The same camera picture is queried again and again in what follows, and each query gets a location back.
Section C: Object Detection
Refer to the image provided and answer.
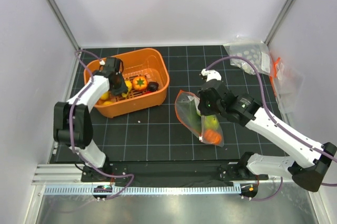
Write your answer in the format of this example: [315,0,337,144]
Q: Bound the green toy apple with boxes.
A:
[204,115,219,130]

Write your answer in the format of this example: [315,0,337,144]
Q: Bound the clear orange-zip bag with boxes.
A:
[174,90,224,147]

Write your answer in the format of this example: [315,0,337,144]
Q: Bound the orange toy persimmon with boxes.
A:
[132,76,148,91]

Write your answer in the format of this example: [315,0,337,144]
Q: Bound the orange plastic basket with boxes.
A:
[94,48,170,118]

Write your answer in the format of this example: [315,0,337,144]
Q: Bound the dark purple toy fruit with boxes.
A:
[147,82,159,93]

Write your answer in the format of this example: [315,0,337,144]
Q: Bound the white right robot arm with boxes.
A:
[198,79,336,192]

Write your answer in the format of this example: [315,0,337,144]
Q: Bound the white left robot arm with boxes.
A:
[53,57,128,182]

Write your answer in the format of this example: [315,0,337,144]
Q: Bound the bag of white pieces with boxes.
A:
[223,36,274,76]

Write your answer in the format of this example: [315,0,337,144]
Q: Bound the spare clear orange-zip bags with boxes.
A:
[270,52,304,114]

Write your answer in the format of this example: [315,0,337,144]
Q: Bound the yellow toy pear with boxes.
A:
[121,79,133,97]

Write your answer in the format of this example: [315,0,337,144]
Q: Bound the yellow toy mango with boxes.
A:
[102,101,113,106]

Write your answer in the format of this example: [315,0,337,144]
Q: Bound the black grid cutting mat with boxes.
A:
[49,45,288,163]

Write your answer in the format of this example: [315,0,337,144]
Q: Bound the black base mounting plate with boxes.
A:
[81,159,269,188]

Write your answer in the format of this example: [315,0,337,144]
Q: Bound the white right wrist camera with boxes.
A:
[200,68,222,82]

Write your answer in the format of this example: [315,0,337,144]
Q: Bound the white slotted cable duct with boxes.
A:
[44,184,241,196]

